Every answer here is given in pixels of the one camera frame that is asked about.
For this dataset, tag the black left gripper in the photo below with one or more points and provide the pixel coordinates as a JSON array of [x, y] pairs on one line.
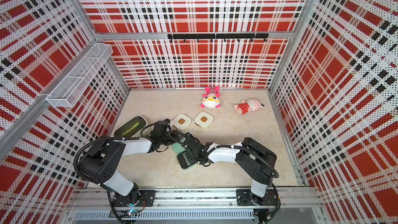
[[175, 136]]

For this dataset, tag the green nail kit case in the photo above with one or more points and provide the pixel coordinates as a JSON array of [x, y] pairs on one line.
[[183, 156]]

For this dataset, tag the cream nail kit case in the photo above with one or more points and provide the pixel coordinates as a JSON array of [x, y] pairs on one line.
[[203, 120], [182, 122]]

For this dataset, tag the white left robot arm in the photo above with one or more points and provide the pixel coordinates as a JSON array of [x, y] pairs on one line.
[[98, 161]]

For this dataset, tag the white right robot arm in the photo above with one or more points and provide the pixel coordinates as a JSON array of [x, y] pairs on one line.
[[255, 159]]

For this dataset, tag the green oval tray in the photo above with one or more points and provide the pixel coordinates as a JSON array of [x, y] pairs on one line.
[[132, 128]]

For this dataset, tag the pink owl plush toy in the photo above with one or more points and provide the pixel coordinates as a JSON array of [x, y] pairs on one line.
[[211, 99]]

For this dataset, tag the pink strawberry plush toy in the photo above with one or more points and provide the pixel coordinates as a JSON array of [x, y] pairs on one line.
[[251, 105]]

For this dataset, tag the clear wall shelf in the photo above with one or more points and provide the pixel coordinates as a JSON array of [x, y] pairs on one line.
[[69, 90]]

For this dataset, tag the black hook rail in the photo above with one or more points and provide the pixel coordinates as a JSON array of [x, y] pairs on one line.
[[218, 36]]

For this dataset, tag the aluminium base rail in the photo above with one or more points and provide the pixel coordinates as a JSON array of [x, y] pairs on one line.
[[281, 205]]

